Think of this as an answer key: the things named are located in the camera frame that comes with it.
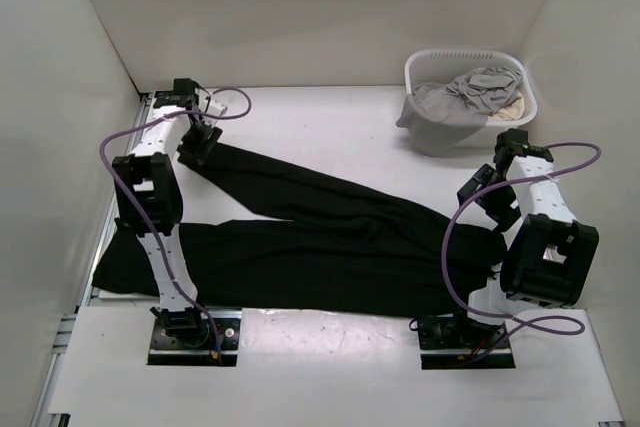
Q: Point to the black trousers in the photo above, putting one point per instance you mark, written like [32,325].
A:
[319,242]

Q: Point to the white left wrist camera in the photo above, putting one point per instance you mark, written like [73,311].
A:
[211,110]

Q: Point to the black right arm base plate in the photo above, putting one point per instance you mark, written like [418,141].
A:
[458,343]

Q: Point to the beige garment in basket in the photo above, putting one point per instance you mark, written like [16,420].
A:
[508,107]

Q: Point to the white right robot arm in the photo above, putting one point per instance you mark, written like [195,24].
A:
[546,263]

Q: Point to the grey garment in basket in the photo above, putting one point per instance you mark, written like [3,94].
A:
[438,116]

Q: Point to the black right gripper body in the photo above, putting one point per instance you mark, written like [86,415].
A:
[497,203]

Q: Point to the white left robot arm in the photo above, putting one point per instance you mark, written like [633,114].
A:
[151,205]

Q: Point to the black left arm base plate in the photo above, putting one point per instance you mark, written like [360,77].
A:
[201,351]

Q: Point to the white laundry basket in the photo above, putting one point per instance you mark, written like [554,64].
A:
[444,65]

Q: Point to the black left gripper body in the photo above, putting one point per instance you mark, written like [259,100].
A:
[195,143]

